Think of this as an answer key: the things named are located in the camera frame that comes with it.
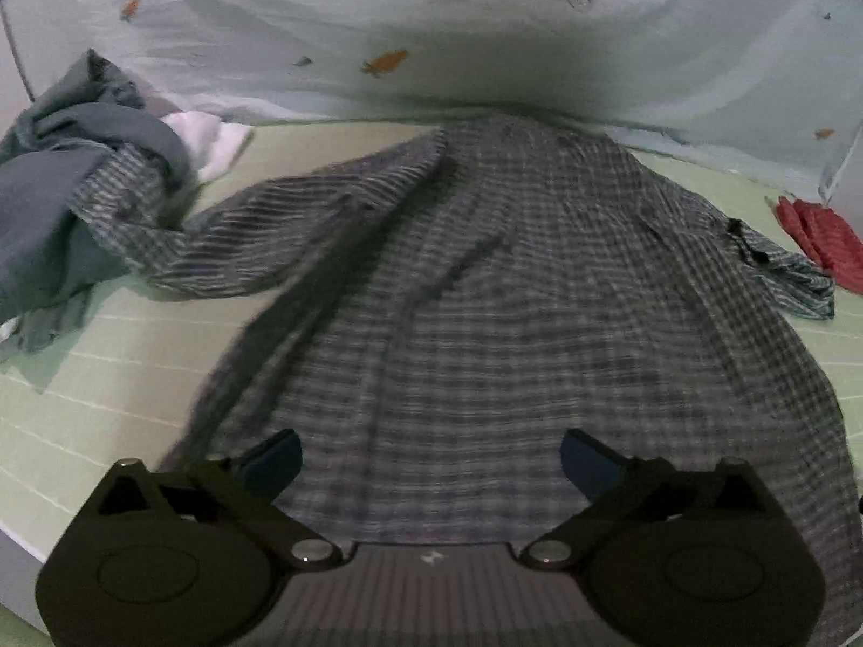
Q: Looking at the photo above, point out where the light blue printed sheet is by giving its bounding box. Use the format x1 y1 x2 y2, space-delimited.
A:
0 0 863 204

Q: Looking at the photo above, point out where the plaid checked shirt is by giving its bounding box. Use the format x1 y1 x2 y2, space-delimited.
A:
71 114 863 641

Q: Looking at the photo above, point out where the white cloth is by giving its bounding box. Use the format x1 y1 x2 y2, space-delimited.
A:
162 111 255 183

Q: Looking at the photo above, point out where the green grid mat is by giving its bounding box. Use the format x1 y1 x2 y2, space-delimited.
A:
0 118 863 647

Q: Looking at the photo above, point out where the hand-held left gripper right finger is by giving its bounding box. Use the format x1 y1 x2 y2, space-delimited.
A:
521 429 778 570

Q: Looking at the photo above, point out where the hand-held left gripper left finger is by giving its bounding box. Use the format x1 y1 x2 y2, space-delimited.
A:
93 429 343 568

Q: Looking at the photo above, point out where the blue-grey garment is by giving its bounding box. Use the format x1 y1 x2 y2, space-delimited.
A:
0 49 201 393

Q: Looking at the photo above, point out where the red cloth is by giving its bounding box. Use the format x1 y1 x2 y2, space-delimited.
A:
774 195 863 298

